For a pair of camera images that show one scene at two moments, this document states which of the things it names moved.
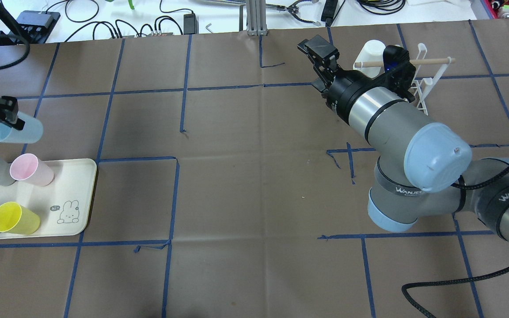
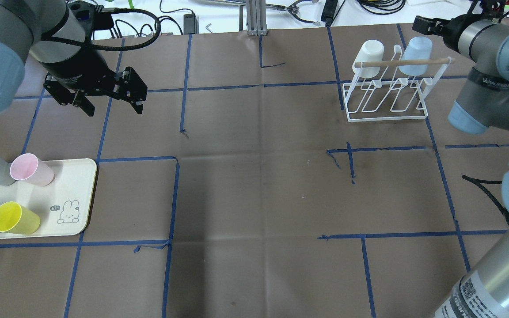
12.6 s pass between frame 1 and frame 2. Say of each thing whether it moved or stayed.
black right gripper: moved
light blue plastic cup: moved
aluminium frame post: stayed
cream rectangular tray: stayed
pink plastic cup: stayed
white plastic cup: stayed
